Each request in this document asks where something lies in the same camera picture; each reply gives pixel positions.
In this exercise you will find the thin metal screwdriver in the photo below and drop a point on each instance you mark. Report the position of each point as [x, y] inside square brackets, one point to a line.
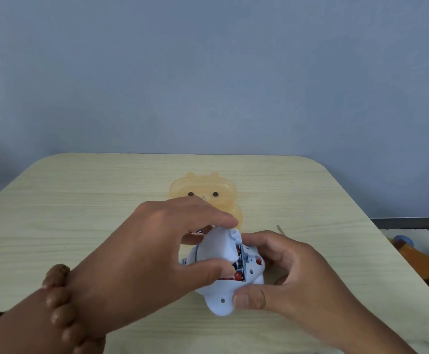
[280, 230]

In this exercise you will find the person's right thumb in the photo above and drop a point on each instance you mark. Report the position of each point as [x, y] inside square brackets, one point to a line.
[249, 296]

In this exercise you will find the person's right forearm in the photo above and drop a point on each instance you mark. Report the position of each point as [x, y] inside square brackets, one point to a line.
[376, 339]

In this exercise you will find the blue round toy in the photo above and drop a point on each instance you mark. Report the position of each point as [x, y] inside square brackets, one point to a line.
[403, 241]

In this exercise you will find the orange translucent bear-shaped shell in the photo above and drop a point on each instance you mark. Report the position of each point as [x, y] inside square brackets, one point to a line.
[199, 186]

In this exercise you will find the person's left forearm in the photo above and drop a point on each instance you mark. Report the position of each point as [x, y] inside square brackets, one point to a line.
[19, 328]

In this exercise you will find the person's right hand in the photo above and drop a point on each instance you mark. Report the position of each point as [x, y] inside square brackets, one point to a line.
[306, 287]

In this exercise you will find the person's left middle finger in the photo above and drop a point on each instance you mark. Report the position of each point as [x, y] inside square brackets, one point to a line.
[192, 239]

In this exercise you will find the white plastic toy body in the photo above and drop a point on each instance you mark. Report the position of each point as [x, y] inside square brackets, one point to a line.
[218, 250]

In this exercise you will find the person's left hand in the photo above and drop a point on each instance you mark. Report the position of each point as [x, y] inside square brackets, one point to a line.
[137, 261]

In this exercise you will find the person's left thumb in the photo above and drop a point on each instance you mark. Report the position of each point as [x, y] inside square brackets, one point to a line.
[209, 270]

